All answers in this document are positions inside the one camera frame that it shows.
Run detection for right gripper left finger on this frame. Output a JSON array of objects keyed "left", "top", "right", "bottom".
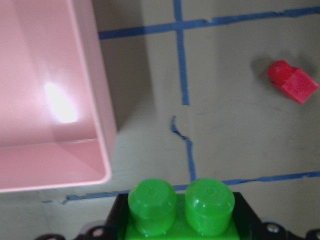
[{"left": 37, "top": 193, "right": 131, "bottom": 240}]

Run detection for pink plastic box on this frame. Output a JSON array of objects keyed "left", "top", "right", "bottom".
[{"left": 0, "top": 0, "right": 117, "bottom": 193}]

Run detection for green toy block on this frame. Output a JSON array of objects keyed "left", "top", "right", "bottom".
[{"left": 124, "top": 178, "right": 240, "bottom": 240}]

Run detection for brown paper table cover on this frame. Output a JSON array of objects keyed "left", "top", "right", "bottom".
[{"left": 0, "top": 0, "right": 320, "bottom": 240}]

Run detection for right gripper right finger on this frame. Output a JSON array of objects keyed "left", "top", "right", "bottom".
[{"left": 232, "top": 192, "right": 320, "bottom": 240}]

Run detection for red small toy block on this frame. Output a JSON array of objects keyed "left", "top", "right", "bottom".
[{"left": 267, "top": 60, "right": 320, "bottom": 104}]

